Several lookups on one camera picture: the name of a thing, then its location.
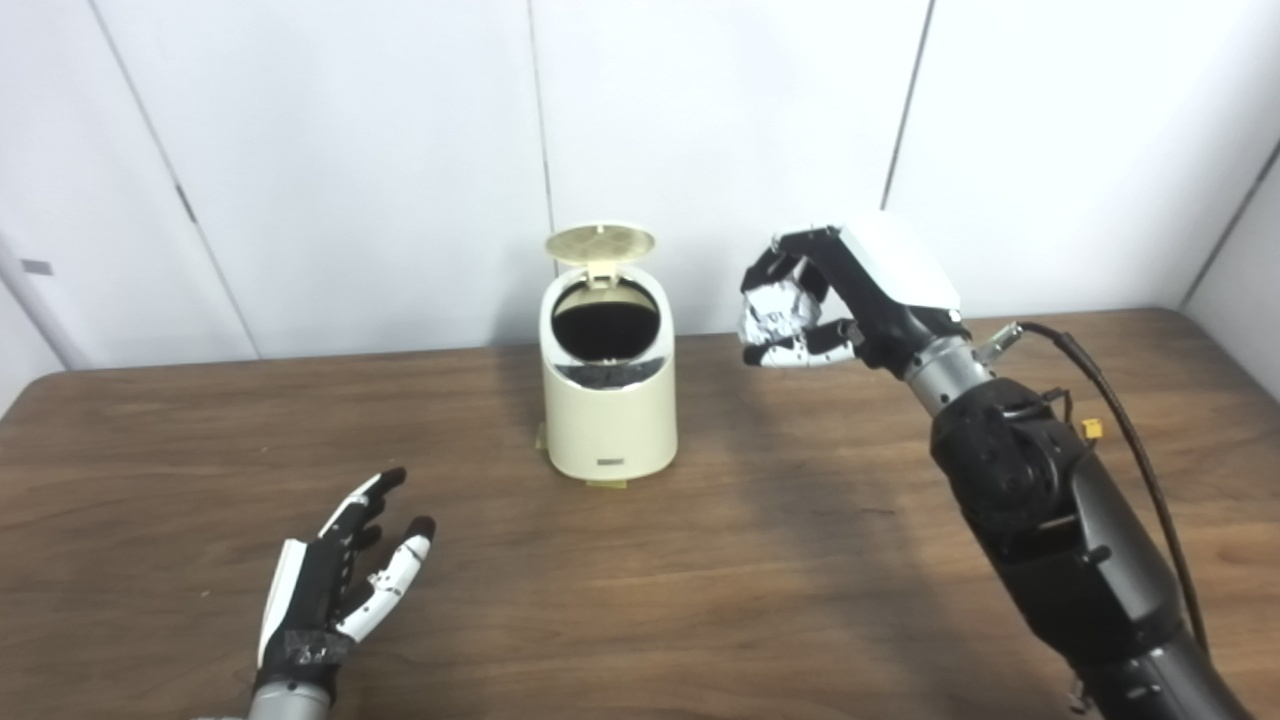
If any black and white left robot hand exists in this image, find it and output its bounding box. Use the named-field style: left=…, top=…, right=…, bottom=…
left=253, top=467, right=437, bottom=701

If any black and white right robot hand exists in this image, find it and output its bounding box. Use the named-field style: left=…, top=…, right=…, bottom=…
left=738, top=212, right=973, bottom=379

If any white paper ball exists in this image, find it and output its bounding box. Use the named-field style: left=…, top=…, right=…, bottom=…
left=740, top=280, right=813, bottom=346

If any cream round bin lid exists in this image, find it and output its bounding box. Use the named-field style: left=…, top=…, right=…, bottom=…
left=545, top=222, right=657, bottom=291

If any cream-colored cylindrical bin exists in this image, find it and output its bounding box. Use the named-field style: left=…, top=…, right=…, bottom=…
left=539, top=270, right=679, bottom=479

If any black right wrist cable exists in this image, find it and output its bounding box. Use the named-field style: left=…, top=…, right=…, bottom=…
left=975, top=320, right=1211, bottom=661

